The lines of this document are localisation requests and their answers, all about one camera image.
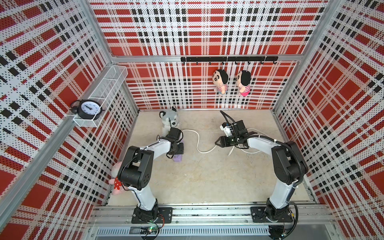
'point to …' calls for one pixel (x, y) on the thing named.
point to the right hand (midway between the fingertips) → (220, 141)
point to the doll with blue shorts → (220, 78)
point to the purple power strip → (177, 158)
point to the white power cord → (239, 146)
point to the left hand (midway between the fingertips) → (181, 149)
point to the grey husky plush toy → (173, 115)
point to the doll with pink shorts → (243, 81)
